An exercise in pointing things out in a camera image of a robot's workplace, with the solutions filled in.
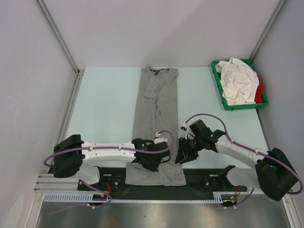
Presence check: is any right aluminium corner post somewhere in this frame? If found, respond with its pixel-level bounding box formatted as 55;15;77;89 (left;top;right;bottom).
249;0;289;64

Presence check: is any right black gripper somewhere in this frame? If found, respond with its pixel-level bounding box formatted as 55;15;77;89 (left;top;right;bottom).
175;136;204;164

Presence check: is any green plastic bin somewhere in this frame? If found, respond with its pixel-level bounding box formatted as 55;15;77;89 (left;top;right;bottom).
211;57;269;111

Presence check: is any left aluminium corner post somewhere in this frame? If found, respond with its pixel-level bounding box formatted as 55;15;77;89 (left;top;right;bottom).
35;0;80;75

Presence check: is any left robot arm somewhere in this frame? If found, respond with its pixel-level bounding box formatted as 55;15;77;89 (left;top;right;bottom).
53;134;171;190

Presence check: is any aluminium front rail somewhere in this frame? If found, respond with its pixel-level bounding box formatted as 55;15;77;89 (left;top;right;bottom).
33;173;81;193

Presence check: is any white cable duct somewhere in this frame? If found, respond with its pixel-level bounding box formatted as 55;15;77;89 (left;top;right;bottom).
44;191;238;205

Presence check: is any red t-shirt in bin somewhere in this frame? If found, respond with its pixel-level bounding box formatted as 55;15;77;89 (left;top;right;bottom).
255;75;263;104

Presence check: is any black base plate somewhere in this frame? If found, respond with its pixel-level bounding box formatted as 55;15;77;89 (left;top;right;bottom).
48;167;249;200

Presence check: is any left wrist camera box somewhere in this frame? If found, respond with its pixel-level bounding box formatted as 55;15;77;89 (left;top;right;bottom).
153;133;168;144

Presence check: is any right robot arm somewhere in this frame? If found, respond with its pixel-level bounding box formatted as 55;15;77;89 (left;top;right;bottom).
175;128;304;201

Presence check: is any grey t-shirt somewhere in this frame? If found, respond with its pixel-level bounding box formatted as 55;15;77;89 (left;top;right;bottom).
125;66;186;186

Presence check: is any white t-shirt in bin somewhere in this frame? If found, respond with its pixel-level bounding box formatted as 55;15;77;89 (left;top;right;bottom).
215;57;259;106

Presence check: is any aluminium corner post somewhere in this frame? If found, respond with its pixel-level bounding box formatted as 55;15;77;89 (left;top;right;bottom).
35;0;80;75
249;0;289;64

